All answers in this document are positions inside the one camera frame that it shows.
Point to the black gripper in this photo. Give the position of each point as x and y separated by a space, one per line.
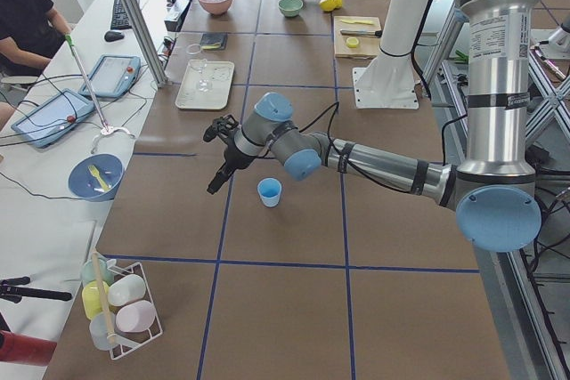
232 157

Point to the mint green bowl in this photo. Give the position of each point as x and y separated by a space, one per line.
290 8

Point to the light blue cup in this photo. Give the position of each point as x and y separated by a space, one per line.
269 190

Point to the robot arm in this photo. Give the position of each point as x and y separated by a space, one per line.
491 190

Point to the blue plastic bowl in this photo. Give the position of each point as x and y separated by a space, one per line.
84 186

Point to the yellow plastic knife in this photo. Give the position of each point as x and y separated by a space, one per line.
360 22

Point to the clear wine glass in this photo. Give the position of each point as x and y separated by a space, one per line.
198 63

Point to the cream bear tray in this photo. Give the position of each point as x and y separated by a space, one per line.
220 74

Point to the wooden cutting board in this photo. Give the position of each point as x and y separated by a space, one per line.
369 46

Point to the lemon half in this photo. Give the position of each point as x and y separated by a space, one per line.
352 42

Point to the steel knife sharpener rod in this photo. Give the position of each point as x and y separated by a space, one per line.
362 33

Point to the grey folded cloth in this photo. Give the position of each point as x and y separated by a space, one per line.
213 41

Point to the yellow plastic fork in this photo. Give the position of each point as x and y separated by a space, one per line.
96 174

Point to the white cup in rack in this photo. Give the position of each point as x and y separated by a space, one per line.
126 290

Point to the blue teach pendant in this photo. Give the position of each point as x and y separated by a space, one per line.
48 122
113 75

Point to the pink cup in rack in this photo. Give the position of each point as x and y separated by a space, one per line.
136 317

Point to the mint cup in rack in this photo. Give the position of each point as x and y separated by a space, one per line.
88 273

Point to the yellow cup in rack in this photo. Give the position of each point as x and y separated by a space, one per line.
91 300

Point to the black computer mouse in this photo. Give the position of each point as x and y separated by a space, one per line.
113 36

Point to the black keyboard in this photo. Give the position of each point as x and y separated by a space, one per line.
119 17

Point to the clear cup in rack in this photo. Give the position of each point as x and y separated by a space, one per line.
99 333

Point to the person in black shirt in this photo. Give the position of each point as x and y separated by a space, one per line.
32 32

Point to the red bottle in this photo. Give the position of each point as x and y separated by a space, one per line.
26 350

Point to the white wire dish rack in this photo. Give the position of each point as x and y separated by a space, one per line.
126 342

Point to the aluminium frame post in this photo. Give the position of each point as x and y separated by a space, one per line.
143 37

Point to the black camera tripod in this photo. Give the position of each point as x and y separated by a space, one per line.
15 289

